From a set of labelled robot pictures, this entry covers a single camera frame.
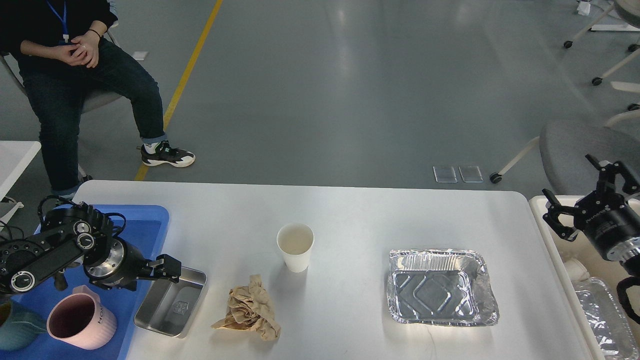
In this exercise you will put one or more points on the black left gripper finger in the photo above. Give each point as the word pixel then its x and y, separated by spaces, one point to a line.
pixel 164 267

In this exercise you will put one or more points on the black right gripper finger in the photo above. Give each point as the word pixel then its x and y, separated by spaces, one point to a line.
pixel 556 209
pixel 608 172

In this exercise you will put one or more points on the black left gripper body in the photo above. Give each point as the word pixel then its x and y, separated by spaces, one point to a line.
pixel 121 268

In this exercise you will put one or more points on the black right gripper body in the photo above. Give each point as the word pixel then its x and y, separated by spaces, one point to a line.
pixel 610 224

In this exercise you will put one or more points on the stainless steel tray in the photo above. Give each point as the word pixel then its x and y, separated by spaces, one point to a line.
pixel 169 307

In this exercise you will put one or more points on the pink plastic mug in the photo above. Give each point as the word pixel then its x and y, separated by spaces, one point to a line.
pixel 81 320

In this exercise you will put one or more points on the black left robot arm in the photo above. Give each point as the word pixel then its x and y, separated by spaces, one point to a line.
pixel 79 231

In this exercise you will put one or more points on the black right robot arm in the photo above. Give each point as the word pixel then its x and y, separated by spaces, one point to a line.
pixel 632 267

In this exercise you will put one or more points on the white plastic bin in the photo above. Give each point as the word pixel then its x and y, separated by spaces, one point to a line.
pixel 560 250

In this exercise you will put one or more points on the grey office chair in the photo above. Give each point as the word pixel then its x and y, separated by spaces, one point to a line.
pixel 564 144

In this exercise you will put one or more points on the paper cup in bin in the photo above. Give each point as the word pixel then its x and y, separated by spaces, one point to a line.
pixel 575 270

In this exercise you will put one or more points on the clear floor plate right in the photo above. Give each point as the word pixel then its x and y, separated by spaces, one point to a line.
pixel 471 174

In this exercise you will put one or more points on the clear floor plate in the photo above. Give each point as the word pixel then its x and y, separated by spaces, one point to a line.
pixel 445 174
pixel 471 174

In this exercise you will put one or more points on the crumpled brown paper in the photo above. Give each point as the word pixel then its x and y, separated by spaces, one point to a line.
pixel 250 308

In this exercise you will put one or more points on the teal ceramic mug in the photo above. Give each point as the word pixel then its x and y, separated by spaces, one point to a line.
pixel 19 326

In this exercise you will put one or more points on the clear floor plate left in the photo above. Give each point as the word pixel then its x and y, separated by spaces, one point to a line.
pixel 445 174

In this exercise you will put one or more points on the foil tray in bin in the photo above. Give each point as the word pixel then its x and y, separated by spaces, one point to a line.
pixel 607 320

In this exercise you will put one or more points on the white paper cup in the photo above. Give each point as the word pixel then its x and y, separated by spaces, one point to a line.
pixel 295 241

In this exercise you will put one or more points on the aluminium foil tray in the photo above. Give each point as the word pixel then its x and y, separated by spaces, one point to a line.
pixel 440 287

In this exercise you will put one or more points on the white side table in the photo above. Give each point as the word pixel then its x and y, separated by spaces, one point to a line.
pixel 15 158

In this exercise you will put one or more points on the grey white rolling chair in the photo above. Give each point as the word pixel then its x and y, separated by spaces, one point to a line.
pixel 94 97

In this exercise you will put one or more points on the seated person in black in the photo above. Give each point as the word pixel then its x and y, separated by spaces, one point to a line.
pixel 61 52

